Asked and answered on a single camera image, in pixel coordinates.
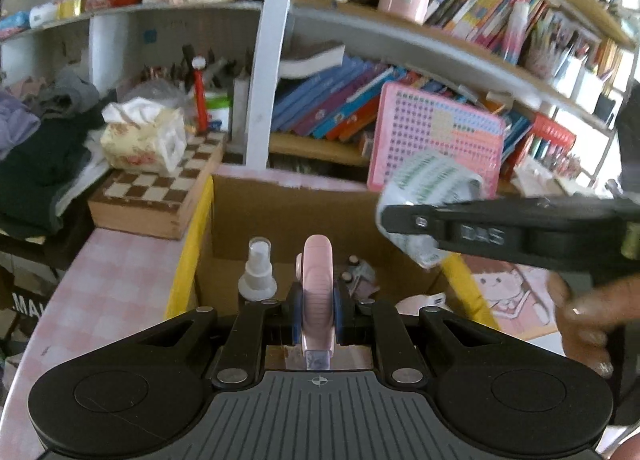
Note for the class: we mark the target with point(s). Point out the row of leaning picture books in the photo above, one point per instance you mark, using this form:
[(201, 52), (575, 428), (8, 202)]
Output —
[(325, 105)]

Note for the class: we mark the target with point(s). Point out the wooden chessboard box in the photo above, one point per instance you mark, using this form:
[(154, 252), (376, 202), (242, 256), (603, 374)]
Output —
[(150, 190)]

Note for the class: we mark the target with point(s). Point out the white pen holder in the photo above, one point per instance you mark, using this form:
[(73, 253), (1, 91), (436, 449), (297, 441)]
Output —
[(590, 80)]

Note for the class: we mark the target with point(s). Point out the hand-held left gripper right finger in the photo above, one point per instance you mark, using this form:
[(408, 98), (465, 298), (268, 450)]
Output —
[(338, 315)]

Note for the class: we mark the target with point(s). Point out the pink learning tablet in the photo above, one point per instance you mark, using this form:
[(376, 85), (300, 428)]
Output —
[(440, 130)]

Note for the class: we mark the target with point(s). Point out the stack of papers and books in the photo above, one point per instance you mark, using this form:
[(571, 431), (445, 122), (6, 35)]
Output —
[(540, 175)]

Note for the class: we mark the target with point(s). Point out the pink correction tape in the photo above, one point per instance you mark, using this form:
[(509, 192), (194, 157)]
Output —
[(317, 290)]

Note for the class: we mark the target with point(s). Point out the yellow cardboard box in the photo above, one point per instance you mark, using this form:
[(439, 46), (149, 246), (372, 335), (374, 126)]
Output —
[(300, 210)]

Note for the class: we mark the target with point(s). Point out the clear plastic bag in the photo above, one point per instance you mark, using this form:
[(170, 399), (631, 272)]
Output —
[(155, 90)]

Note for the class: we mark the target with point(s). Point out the white and green container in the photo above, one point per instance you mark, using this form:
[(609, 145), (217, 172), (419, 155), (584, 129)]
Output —
[(220, 113)]

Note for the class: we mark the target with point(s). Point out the dark spray bottle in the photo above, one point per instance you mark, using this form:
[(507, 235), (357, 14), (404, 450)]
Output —
[(259, 270)]

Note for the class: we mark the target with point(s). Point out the red toy pen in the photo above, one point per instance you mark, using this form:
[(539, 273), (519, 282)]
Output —
[(201, 100)]

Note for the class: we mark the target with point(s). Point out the row of colourful upright books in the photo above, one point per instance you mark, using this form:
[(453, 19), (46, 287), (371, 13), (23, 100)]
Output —
[(480, 5)]

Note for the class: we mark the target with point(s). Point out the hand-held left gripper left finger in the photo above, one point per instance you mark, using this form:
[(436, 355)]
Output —
[(298, 315)]

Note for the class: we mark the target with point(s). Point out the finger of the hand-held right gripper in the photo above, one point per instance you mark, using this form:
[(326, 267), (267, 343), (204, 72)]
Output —
[(415, 221)]

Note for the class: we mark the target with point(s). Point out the person's right hand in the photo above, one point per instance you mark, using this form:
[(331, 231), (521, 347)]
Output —
[(585, 315)]

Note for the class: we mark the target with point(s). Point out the white wooden shelf unit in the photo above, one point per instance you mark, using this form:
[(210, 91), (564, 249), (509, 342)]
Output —
[(270, 65)]

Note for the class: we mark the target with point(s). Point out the row of thin blue books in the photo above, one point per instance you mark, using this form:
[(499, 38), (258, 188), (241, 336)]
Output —
[(515, 133)]

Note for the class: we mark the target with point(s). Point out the pile of clothes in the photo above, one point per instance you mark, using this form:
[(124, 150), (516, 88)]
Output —
[(45, 155)]

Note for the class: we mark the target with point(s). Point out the grey pen organizer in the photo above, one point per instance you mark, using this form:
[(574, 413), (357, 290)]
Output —
[(550, 60)]

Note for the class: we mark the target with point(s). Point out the small black container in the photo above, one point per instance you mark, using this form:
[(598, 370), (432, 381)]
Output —
[(606, 108)]

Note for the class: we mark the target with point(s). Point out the red cardboard box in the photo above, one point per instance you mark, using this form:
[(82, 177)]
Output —
[(550, 133)]

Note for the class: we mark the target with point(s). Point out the white green packet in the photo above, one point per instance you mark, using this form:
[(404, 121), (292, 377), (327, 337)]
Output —
[(430, 175)]

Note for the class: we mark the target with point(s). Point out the floral tissue box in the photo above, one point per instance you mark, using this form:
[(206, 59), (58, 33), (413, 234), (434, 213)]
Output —
[(145, 140)]

